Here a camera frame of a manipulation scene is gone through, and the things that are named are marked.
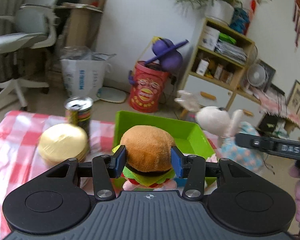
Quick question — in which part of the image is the wooden white shelf cabinet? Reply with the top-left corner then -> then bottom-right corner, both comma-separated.
178,18 -> 263,126

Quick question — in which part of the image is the red chips bucket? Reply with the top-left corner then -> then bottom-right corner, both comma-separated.
128,61 -> 170,113

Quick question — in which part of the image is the white round floor scale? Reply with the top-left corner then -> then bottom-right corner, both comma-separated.
97,87 -> 127,103

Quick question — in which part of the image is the white plush rabbit toy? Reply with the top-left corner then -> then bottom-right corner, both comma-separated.
174,89 -> 265,175

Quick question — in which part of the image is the white paper shopping bag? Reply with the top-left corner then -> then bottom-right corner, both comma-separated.
60,46 -> 116,101

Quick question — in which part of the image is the green plastic bin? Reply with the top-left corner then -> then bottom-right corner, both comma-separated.
112,110 -> 216,188

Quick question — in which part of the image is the gold lid cookie jar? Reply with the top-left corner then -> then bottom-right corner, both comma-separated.
37,123 -> 90,165

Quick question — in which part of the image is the framed picture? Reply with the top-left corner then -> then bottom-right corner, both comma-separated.
287,80 -> 300,114

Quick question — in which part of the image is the black yellow drink can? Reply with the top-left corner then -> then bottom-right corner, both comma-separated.
64,96 -> 94,154

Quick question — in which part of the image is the white office chair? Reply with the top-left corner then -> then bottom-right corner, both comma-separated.
0,0 -> 57,111

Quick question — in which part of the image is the purple balance ball toy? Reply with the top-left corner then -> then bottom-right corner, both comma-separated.
145,37 -> 189,73

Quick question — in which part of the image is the small white desk fan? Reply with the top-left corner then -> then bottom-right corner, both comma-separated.
247,64 -> 267,87

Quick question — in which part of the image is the pink checkered tablecloth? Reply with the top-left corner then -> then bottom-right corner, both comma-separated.
0,109 -> 223,240

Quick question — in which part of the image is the plush hamburger toy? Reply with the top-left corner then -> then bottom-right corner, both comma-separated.
112,125 -> 177,191

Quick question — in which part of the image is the wooden desk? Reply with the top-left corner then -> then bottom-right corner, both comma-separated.
55,0 -> 106,48

